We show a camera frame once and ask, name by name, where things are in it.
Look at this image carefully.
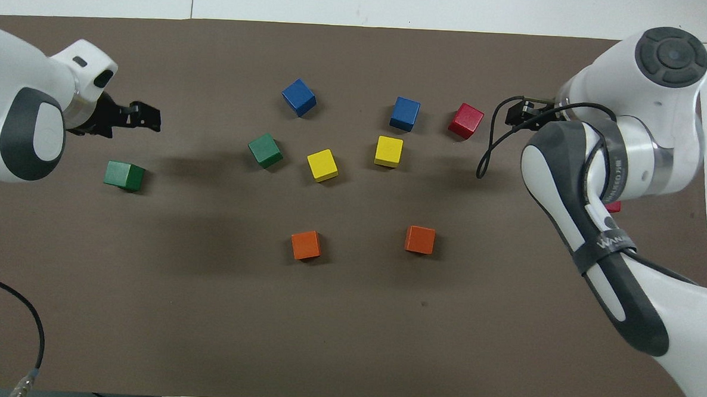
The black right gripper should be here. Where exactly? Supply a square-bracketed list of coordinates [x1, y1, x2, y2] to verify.
[504, 94, 566, 134]

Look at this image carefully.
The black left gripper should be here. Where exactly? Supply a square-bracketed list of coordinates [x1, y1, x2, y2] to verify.
[64, 90, 163, 141]

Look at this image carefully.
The green wooden cube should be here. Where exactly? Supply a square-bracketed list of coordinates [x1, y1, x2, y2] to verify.
[103, 160, 146, 193]
[247, 132, 285, 170]

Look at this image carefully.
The blue wooden cube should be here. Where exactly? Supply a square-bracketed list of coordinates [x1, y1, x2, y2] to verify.
[389, 96, 421, 134]
[281, 78, 318, 119]

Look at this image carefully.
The yellow wooden cube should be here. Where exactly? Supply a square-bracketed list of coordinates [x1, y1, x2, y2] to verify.
[305, 148, 340, 184]
[374, 135, 405, 169]

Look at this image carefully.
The orange wooden cube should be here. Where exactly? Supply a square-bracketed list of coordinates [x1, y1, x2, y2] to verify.
[290, 230, 323, 262]
[404, 225, 436, 256]

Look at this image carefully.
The brown table mat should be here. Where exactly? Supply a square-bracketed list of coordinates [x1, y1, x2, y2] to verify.
[0, 10, 707, 397]

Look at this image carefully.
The black cable with metal plug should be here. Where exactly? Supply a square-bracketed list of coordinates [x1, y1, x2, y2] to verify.
[0, 269, 49, 397]

